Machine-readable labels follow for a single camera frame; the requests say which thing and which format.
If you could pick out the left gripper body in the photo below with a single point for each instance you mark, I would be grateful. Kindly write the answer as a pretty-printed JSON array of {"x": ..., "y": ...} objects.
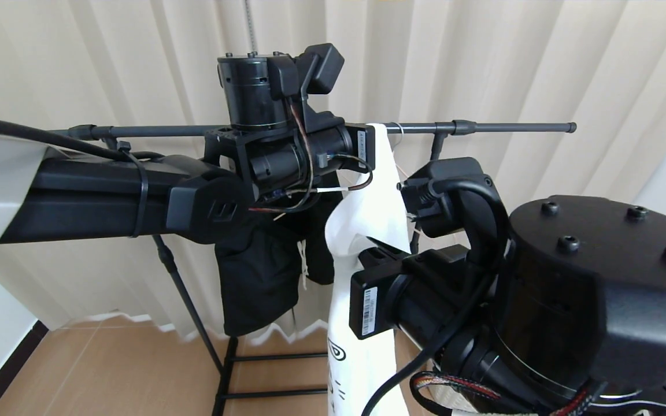
[{"x": 310, "y": 153}]

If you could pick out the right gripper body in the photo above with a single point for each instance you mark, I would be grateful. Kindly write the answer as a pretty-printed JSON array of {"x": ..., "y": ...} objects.
[{"x": 420, "y": 289}]

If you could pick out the white printed T-shirt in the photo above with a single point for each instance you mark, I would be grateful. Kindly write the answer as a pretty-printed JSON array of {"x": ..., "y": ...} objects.
[{"x": 367, "y": 214}]

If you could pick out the black shorts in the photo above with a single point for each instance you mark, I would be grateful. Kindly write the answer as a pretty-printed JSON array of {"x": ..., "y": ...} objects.
[{"x": 258, "y": 277}]

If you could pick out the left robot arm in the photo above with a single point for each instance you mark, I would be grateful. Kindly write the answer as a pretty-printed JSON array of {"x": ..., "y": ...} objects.
[{"x": 90, "y": 196}]

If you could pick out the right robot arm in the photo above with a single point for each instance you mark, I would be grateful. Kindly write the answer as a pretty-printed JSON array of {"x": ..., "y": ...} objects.
[{"x": 599, "y": 300}]

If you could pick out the black clothes rack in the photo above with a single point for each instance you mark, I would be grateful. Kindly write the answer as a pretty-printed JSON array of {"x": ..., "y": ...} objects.
[{"x": 512, "y": 127}]

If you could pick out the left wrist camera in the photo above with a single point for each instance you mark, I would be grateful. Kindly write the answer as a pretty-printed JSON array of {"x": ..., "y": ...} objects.
[{"x": 324, "y": 66}]

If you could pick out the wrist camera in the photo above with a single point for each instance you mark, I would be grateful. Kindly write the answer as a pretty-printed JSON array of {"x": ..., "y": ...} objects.
[
  {"x": 454, "y": 167},
  {"x": 324, "y": 66}
]

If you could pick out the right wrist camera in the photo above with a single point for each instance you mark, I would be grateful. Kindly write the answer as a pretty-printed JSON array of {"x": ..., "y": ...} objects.
[{"x": 454, "y": 167}]

